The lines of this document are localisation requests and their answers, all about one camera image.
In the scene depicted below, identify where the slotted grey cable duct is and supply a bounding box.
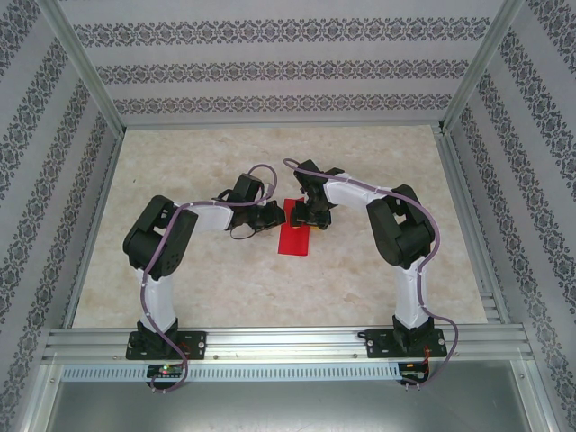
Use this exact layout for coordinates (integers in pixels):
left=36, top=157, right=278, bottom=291
left=60, top=362, right=402, bottom=383

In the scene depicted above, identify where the thin black camera cable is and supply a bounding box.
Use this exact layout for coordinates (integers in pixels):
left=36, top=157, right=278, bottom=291
left=228, top=223, right=256, bottom=241

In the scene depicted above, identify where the aluminium frame crossbar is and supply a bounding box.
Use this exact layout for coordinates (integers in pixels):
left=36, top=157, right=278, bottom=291
left=121, top=119, right=445, bottom=131

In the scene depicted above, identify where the aluminium frame post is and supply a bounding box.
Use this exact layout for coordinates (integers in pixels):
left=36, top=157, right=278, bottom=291
left=438, top=0, right=527, bottom=134
left=38, top=0, right=130, bottom=136

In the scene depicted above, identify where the red paper sheet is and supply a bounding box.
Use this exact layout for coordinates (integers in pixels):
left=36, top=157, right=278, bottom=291
left=274, top=196, right=314, bottom=258

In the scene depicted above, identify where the purple cable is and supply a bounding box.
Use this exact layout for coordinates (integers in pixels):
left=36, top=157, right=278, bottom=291
left=141, top=164, right=278, bottom=397
left=282, top=157, right=460, bottom=388

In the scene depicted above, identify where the aluminium mounting rail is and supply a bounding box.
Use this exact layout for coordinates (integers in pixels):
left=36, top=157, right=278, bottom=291
left=42, top=327, right=536, bottom=363

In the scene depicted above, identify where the grey metal sheet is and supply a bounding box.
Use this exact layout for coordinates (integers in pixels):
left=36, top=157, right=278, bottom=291
left=26, top=359, right=557, bottom=432

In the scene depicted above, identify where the aluminium side rail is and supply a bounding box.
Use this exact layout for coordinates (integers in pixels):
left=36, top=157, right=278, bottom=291
left=62, top=128, right=127, bottom=329
left=434, top=128, right=514, bottom=325

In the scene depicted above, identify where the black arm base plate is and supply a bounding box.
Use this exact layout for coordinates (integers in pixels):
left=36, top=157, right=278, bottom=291
left=364, top=328, right=452, bottom=360
left=126, top=330, right=209, bottom=361

